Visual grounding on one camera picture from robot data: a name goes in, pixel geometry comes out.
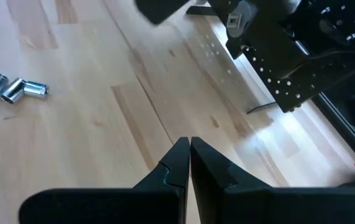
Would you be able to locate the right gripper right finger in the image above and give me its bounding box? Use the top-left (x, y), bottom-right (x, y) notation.
top-left (191, 137), bottom-right (355, 224)

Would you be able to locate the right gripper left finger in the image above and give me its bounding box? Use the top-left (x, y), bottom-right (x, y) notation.
top-left (18, 137), bottom-right (191, 224)

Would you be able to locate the black grey tape measure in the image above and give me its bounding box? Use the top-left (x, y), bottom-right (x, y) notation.
top-left (226, 0), bottom-right (259, 39)

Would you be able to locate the black perforated pegboard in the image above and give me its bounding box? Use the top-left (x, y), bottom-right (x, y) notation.
top-left (242, 0), bottom-right (355, 114)

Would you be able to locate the black aluminium table frame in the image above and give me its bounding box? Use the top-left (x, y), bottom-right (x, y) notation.
top-left (312, 91), bottom-right (355, 164)

